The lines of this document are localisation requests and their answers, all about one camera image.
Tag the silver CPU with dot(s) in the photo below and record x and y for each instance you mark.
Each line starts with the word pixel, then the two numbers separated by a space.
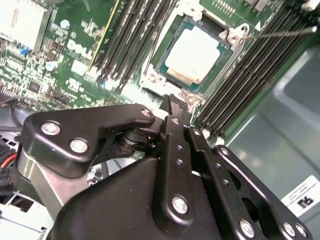
pixel 195 50

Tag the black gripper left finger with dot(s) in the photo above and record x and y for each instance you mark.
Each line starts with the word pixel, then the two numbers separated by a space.
pixel 75 130

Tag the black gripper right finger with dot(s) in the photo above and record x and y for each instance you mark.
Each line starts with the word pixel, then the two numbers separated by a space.
pixel 220 175

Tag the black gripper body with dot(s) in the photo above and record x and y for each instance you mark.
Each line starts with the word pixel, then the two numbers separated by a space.
pixel 112 212

